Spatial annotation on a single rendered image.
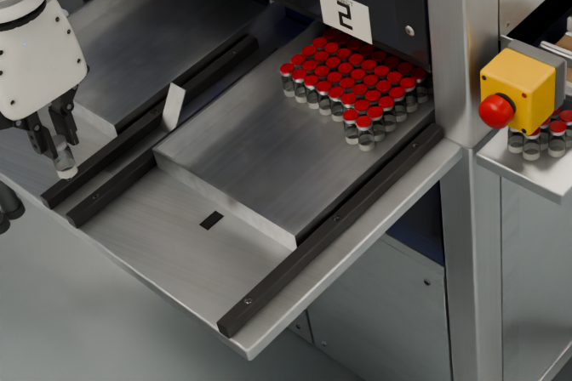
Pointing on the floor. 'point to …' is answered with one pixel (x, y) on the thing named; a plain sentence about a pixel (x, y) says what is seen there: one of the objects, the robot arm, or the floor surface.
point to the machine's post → (449, 78)
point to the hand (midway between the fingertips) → (53, 132)
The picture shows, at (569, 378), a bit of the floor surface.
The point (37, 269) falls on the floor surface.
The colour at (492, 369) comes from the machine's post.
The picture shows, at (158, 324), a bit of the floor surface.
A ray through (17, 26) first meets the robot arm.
